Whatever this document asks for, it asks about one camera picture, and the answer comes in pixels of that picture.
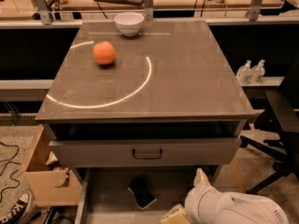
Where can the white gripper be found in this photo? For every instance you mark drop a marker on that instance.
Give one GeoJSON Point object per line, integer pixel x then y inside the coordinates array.
{"type": "Point", "coordinates": [202, 202]}

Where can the green and yellow sponge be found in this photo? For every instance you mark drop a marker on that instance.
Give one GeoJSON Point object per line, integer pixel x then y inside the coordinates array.
{"type": "Point", "coordinates": [140, 189]}

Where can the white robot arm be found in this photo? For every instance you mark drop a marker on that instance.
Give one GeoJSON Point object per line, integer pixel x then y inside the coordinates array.
{"type": "Point", "coordinates": [249, 209]}

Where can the grey top drawer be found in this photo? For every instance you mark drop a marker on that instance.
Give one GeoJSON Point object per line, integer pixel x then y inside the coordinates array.
{"type": "Point", "coordinates": [118, 153]}

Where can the open grey middle drawer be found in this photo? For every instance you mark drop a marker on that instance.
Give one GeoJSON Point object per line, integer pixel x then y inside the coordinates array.
{"type": "Point", "coordinates": [106, 198]}

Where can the grey drawer cabinet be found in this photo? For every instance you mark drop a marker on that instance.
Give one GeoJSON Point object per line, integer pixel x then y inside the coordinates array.
{"type": "Point", "coordinates": [171, 81]}

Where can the black office chair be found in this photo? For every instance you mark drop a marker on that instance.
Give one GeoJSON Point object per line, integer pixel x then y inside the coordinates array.
{"type": "Point", "coordinates": [280, 116]}

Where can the cardboard box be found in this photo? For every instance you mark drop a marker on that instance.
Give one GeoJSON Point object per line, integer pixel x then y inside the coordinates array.
{"type": "Point", "coordinates": [50, 187]}

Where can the left clear plastic bottle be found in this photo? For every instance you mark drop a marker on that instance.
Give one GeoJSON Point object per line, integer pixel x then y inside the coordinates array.
{"type": "Point", "coordinates": [243, 73]}

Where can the orange fruit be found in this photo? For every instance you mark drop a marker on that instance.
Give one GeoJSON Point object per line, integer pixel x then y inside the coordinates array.
{"type": "Point", "coordinates": [104, 53]}

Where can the black and white sneaker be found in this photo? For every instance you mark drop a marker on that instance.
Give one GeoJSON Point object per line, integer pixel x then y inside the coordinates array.
{"type": "Point", "coordinates": [19, 210]}

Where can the white ceramic bowl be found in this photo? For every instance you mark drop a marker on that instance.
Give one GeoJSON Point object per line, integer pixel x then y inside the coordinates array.
{"type": "Point", "coordinates": [129, 23]}

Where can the black drawer handle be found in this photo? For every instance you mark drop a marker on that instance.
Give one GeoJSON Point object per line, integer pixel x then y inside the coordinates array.
{"type": "Point", "coordinates": [147, 154]}

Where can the middle metal frame post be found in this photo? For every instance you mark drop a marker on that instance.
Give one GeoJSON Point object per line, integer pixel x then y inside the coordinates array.
{"type": "Point", "coordinates": [148, 8]}

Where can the metal frame post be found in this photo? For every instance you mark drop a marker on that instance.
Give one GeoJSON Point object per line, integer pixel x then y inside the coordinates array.
{"type": "Point", "coordinates": [254, 10]}
{"type": "Point", "coordinates": [40, 4]}
{"type": "Point", "coordinates": [148, 8]}

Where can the right metal frame post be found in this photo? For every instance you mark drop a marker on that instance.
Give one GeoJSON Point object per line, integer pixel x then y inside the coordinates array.
{"type": "Point", "coordinates": [254, 10]}

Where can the left metal frame post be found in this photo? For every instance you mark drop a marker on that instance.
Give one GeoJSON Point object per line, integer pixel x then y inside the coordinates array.
{"type": "Point", "coordinates": [40, 4]}

